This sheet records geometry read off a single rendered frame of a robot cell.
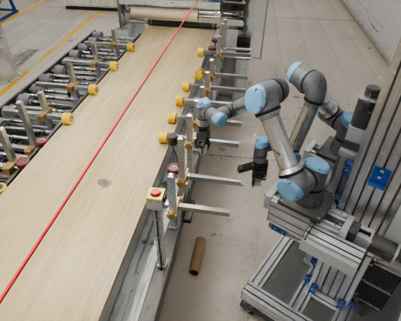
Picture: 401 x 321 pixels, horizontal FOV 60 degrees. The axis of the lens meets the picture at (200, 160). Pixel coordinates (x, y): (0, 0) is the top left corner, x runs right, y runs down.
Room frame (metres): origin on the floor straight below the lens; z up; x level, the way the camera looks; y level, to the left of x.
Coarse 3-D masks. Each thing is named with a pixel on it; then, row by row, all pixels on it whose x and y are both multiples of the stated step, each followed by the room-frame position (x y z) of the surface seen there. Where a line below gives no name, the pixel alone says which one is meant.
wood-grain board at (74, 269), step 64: (128, 64) 3.14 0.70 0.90; (192, 64) 3.16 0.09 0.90; (64, 128) 2.04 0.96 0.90; (128, 128) 2.05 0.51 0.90; (64, 192) 1.40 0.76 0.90; (128, 192) 1.40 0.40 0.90; (0, 256) 0.97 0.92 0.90; (64, 256) 0.98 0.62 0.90; (0, 320) 0.67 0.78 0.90; (64, 320) 0.67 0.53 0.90
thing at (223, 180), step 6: (192, 174) 1.62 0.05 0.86; (198, 174) 1.62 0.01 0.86; (198, 180) 1.59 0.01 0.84; (204, 180) 1.58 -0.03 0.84; (210, 180) 1.58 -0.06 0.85; (216, 180) 1.57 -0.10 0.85; (222, 180) 1.56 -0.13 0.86; (228, 180) 1.56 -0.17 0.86; (234, 180) 1.56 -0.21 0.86; (240, 180) 1.56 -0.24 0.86
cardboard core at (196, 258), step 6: (198, 240) 1.73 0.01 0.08; (204, 240) 1.74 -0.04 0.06; (198, 246) 1.67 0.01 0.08; (198, 252) 1.62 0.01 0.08; (192, 258) 1.57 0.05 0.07; (198, 258) 1.57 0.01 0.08; (192, 264) 1.51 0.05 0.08; (198, 264) 1.51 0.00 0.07; (192, 270) 1.51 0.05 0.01; (198, 270) 1.47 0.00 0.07
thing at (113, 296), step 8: (208, 56) 4.05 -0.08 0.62; (192, 96) 3.01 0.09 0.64; (184, 112) 2.62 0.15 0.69; (168, 152) 2.05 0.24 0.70; (168, 160) 2.03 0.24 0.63; (160, 176) 1.82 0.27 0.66; (144, 216) 1.44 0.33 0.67; (136, 232) 1.29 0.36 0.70; (136, 240) 1.27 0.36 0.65; (128, 256) 1.14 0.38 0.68; (128, 264) 1.12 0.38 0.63; (120, 272) 1.03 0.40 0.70; (120, 280) 1.01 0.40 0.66; (112, 296) 0.90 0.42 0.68; (112, 304) 0.89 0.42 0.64; (104, 312) 0.81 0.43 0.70; (104, 320) 0.80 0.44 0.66
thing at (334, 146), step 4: (332, 140) 1.67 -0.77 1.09; (336, 140) 1.63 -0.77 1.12; (340, 140) 1.61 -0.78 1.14; (332, 144) 1.64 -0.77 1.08; (336, 144) 1.62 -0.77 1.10; (340, 144) 1.60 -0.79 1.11; (328, 148) 1.65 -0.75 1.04; (332, 148) 1.62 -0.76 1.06; (336, 148) 1.60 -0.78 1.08; (332, 152) 1.61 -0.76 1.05; (336, 152) 1.59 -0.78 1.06
